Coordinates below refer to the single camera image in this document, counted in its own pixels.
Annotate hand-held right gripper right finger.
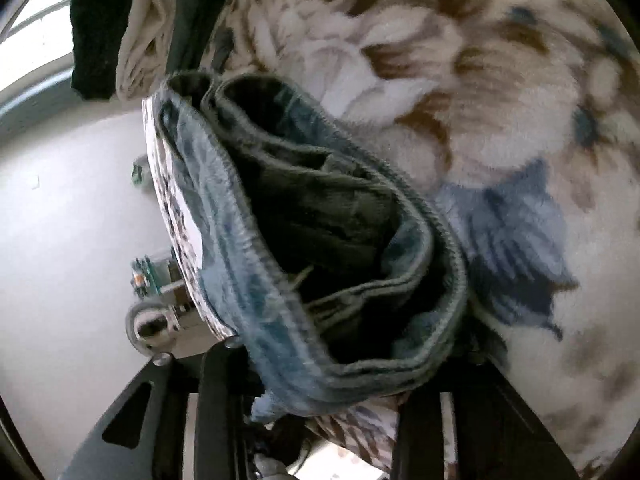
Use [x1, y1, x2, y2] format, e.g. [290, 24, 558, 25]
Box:
[390, 347, 581, 480]

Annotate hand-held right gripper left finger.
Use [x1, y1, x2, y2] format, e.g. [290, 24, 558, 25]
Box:
[59, 339, 262, 480]

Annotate blue denim pants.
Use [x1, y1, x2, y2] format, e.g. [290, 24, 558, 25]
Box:
[150, 71, 471, 420]

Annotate cream knitted cloth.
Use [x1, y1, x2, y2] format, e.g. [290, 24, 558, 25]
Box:
[116, 0, 181, 102]

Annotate black cloth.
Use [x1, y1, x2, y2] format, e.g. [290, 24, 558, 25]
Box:
[70, 0, 138, 101]

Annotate dark green cloth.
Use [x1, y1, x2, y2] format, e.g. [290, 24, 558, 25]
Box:
[167, 0, 251, 78]

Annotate floral printed blanket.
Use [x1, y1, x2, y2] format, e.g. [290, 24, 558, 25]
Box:
[142, 0, 640, 480]

